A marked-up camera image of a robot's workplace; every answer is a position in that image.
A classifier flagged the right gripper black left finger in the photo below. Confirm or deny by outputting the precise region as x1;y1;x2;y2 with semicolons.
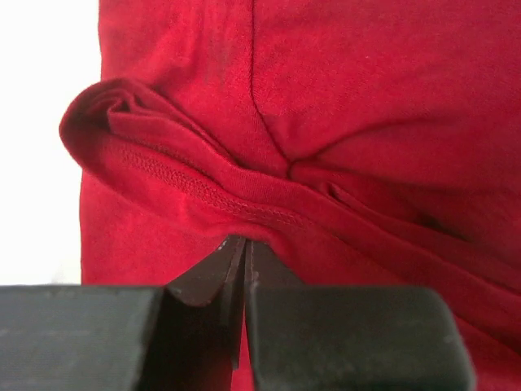
1;236;244;390

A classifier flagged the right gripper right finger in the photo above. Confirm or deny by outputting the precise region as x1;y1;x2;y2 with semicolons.
245;241;477;390

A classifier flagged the red t shirt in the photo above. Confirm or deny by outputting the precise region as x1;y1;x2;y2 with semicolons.
59;1;520;390

